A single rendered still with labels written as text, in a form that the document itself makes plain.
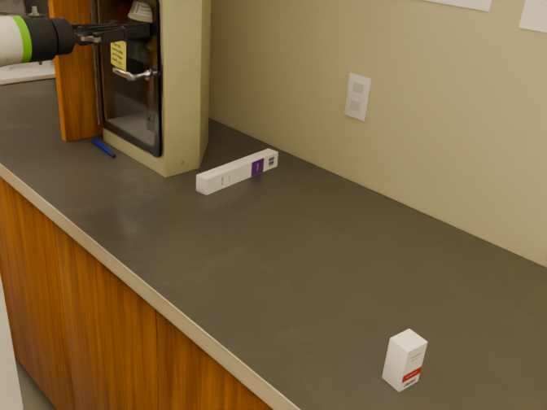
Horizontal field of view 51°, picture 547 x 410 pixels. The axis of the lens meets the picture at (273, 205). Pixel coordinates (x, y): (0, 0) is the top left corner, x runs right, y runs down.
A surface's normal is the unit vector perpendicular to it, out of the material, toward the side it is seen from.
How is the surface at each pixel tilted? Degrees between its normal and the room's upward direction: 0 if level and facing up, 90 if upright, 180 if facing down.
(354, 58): 90
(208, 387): 90
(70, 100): 90
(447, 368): 0
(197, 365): 90
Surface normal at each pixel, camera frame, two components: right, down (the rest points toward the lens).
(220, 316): 0.07, -0.89
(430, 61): -0.72, 0.27
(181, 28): 0.69, 0.37
